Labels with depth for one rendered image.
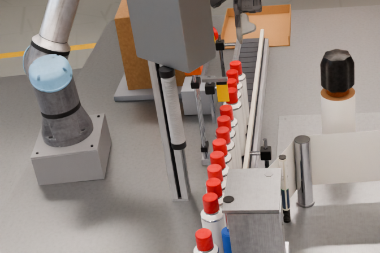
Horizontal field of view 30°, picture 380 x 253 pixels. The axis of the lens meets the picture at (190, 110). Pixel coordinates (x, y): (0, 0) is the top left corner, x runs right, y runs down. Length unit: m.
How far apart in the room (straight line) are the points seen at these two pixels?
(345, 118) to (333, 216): 0.27
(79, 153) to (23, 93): 0.67
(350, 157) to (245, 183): 0.40
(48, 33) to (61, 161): 0.37
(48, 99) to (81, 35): 3.14
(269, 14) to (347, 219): 1.37
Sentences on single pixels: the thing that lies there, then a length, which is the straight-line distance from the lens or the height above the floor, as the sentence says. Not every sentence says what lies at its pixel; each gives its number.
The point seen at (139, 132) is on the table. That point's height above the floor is 0.83.
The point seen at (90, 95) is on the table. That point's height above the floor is 0.83.
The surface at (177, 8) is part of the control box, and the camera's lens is 1.49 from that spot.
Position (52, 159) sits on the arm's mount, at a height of 0.92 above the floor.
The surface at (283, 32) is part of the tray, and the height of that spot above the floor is 0.83.
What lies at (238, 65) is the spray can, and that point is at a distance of 2.00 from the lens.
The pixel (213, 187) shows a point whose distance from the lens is 1.53.
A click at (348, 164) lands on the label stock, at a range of 1.76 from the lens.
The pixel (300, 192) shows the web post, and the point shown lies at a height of 0.92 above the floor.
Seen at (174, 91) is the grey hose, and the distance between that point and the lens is 1.61.
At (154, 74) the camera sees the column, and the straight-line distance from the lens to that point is 1.72.
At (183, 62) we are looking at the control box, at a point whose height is 1.31.
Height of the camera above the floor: 2.00
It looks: 30 degrees down
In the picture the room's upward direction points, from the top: 8 degrees counter-clockwise
